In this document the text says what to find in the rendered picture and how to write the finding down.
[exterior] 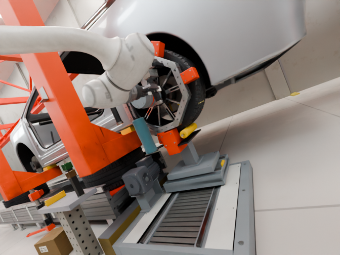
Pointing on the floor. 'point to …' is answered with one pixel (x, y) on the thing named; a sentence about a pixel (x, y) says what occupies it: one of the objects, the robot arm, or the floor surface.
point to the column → (79, 231)
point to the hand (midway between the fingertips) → (154, 90)
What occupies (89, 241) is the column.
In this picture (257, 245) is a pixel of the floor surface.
